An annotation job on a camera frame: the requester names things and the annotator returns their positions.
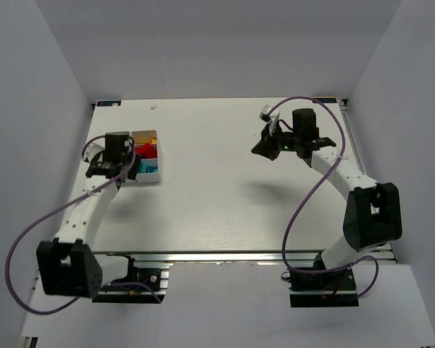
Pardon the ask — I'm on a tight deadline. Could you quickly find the blue long lego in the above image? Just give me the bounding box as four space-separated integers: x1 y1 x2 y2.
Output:
138 159 159 174

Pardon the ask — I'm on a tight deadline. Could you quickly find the red lego brick top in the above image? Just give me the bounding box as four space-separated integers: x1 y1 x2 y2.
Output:
136 144 158 159

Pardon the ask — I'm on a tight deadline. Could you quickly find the yellow lego brick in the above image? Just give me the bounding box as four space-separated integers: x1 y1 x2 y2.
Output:
134 134 157 144

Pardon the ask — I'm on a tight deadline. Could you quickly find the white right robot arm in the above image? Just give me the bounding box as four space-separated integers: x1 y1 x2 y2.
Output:
252 106 402 274

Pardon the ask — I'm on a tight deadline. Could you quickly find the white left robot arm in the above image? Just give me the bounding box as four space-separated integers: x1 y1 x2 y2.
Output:
36 131 141 299

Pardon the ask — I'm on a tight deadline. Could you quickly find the white compartment container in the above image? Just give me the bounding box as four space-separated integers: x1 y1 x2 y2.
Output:
131 130 162 184

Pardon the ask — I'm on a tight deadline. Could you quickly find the blue label right corner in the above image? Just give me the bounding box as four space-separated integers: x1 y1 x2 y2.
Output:
317 97 338 104

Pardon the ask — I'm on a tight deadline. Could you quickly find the blue label corner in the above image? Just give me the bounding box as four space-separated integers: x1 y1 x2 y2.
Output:
96 100 121 107
317 97 338 104

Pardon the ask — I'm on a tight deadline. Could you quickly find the blue label left corner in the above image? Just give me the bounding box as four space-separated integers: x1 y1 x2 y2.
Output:
96 100 121 107

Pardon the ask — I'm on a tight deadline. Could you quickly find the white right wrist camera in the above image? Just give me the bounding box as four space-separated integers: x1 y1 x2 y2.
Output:
260 104 280 135

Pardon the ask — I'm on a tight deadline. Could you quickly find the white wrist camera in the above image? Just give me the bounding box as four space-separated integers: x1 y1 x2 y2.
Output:
81 143 104 163
260 104 280 135

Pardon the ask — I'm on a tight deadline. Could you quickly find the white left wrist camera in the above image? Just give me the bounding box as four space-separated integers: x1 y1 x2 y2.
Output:
81 143 104 163

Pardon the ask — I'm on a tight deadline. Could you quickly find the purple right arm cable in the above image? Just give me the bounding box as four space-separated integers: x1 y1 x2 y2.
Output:
273 96 381 300

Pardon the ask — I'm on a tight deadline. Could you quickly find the aluminium table front rail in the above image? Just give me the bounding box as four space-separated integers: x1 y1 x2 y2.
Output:
97 249 396 264

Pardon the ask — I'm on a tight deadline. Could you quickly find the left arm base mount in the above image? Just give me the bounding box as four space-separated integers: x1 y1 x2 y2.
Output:
92 255 170 305

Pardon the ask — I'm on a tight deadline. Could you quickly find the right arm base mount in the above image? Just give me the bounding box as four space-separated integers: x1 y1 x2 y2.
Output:
281 269 359 308

